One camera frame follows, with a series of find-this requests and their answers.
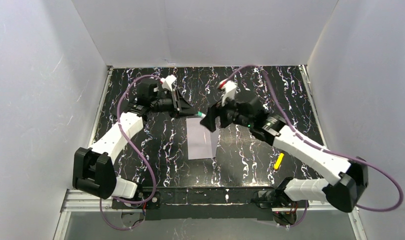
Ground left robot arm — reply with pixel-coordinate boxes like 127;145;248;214
72;75;198;200

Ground purple cable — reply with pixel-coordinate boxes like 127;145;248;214
99;74;167;232
222;64;404;229

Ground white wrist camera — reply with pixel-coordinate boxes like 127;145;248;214
218;79;237;107
159;74;177;92

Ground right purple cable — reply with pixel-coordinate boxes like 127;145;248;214
222;64;404;229

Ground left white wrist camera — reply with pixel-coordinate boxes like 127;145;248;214
159;74;177;92

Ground aluminium frame rail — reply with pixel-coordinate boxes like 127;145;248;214
53;65;369;240

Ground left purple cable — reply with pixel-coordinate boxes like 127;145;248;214
99;74;167;232

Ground yellow handled screwdriver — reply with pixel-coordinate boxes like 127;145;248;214
273;152;285;171

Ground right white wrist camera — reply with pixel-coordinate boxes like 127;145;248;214
218;79;237;107

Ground green white glue stick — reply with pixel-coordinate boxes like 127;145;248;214
195;112;206;119

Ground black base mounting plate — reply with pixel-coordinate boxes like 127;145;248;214
112;186;308;224

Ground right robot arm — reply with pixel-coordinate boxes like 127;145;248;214
200;97;368;213

